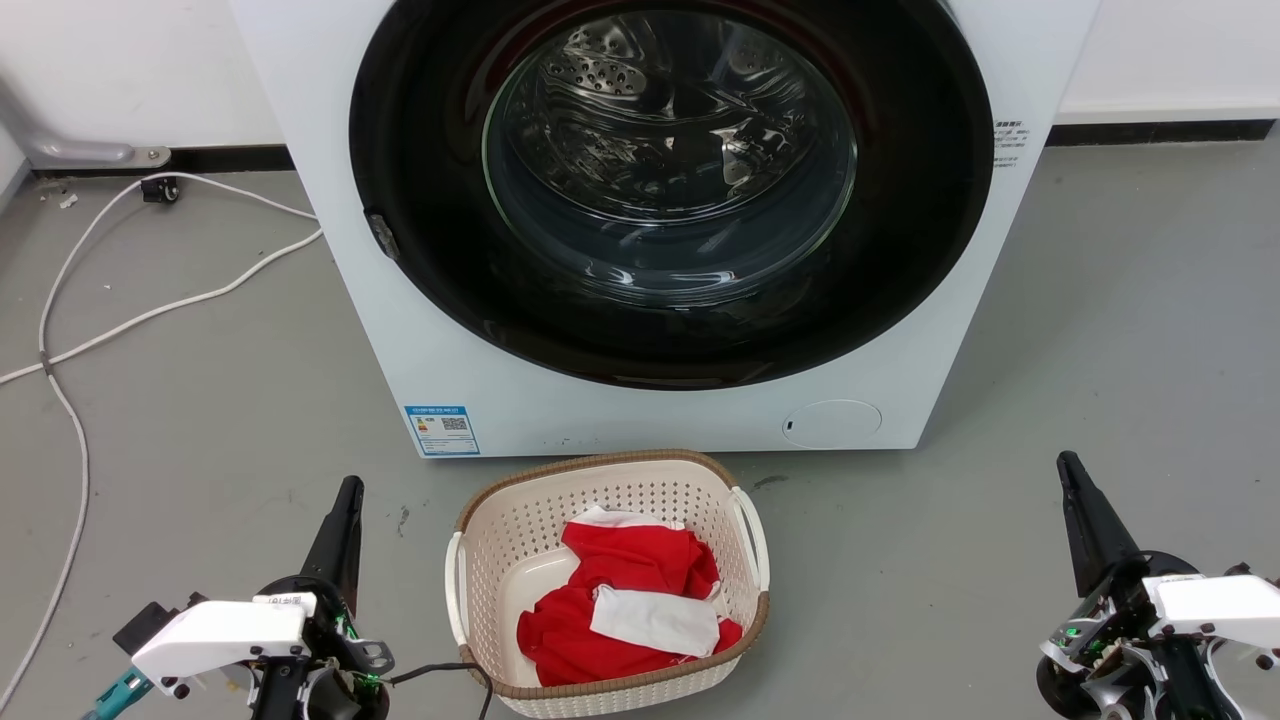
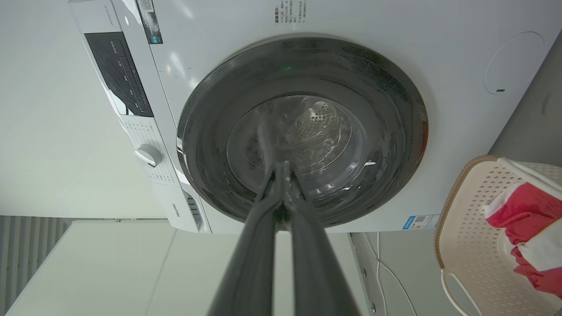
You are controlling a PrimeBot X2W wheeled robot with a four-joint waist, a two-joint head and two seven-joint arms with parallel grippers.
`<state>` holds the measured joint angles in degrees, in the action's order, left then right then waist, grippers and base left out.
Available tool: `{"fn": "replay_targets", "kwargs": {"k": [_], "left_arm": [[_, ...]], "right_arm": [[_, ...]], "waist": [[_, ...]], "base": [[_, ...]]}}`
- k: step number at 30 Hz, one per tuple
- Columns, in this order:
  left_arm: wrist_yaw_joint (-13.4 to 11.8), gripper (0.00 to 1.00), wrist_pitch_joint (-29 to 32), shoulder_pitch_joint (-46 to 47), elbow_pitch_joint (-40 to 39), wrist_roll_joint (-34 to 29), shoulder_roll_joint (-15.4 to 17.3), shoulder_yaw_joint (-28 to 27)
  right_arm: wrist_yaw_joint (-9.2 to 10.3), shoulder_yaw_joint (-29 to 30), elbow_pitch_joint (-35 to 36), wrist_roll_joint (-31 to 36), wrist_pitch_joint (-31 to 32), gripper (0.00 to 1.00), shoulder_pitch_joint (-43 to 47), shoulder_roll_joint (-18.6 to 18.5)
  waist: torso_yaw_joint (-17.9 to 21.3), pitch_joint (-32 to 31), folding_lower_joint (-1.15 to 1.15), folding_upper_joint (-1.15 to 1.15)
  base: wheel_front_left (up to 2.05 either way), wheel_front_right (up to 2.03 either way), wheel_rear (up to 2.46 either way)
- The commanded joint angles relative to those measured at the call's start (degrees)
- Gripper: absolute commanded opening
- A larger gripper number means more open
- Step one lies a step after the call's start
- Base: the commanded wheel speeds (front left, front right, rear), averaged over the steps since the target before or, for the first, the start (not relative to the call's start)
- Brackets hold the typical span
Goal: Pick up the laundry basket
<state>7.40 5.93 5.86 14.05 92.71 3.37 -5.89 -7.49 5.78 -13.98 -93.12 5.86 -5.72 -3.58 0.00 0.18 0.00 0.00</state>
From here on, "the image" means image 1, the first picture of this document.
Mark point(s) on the blue energy label sticker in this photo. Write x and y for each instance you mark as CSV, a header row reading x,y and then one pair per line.
x,y
442,430

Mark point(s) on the white front-load washing machine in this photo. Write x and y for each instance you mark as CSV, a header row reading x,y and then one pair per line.
x,y
650,418

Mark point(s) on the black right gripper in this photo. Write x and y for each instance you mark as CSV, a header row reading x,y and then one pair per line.
x,y
1110,650

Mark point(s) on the white wrist camera cover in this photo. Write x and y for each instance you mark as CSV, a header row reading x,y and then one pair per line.
x,y
1220,605
215,635

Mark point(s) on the white right wrist camera cover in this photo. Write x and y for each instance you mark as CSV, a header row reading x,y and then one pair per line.
x,y
1220,605

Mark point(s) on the grey metal pipe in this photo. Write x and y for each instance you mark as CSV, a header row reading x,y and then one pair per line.
x,y
70,150

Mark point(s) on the black round washer door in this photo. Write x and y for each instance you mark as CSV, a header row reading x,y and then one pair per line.
x,y
420,260

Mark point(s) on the small printed text sticker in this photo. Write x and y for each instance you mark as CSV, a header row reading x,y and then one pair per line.
x,y
1009,143

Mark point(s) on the red and white garment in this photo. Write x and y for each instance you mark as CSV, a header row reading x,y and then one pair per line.
x,y
640,560

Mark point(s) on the small black caster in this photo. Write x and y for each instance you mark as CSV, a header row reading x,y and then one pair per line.
x,y
160,189

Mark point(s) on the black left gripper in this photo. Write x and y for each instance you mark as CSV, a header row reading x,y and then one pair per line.
x,y
330,640

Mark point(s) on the cream plastic laundry basket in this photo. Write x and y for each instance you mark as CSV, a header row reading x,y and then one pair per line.
x,y
510,530

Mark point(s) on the steel washer drum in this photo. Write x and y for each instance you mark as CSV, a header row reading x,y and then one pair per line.
x,y
660,150

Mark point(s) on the round white filter cover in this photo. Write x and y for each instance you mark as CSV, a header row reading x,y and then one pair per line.
x,y
832,424

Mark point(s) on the grey door latch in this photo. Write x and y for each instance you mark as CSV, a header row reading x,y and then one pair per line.
x,y
382,234

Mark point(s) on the white left wrist camera cover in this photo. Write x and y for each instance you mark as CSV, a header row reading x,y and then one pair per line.
x,y
215,635

